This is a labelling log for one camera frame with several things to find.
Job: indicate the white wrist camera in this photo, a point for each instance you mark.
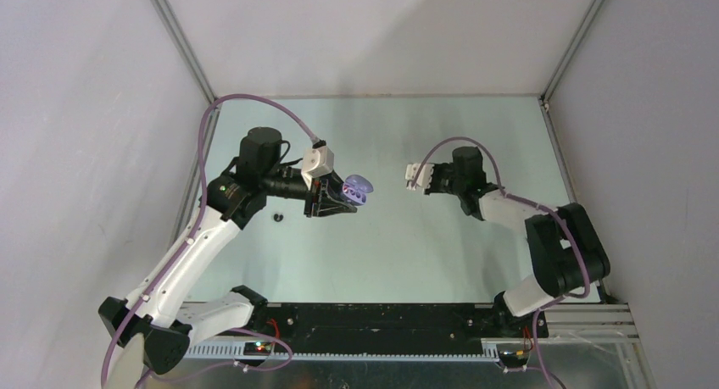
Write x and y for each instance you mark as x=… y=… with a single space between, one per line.
x=316 y=162
x=418 y=176

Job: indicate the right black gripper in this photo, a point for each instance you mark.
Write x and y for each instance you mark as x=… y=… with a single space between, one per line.
x=437 y=168

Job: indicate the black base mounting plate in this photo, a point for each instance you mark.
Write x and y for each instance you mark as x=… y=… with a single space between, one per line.
x=392 y=329

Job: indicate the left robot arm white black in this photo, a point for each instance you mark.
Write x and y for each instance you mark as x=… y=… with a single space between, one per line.
x=155 y=309

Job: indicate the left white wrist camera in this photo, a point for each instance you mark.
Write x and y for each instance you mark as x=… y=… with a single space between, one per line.
x=316 y=162

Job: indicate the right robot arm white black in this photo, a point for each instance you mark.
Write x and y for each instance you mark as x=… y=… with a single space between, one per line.
x=566 y=253

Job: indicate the grey slotted cable duct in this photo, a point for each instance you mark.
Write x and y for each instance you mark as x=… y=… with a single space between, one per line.
x=229 y=350

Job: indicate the left controller board with leds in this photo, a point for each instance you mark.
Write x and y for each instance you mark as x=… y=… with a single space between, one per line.
x=258 y=349

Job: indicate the controller board with leds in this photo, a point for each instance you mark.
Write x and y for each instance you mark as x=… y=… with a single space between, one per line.
x=515 y=359
x=258 y=349

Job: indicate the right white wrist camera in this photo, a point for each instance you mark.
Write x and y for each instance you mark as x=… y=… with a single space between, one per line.
x=418 y=176

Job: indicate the purple earbud charging case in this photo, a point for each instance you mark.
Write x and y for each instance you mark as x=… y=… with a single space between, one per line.
x=361 y=185

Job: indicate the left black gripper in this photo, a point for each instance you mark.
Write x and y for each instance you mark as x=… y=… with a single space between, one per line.
x=329 y=205

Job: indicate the right controller board with leds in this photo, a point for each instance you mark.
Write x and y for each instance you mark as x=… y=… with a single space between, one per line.
x=515 y=359

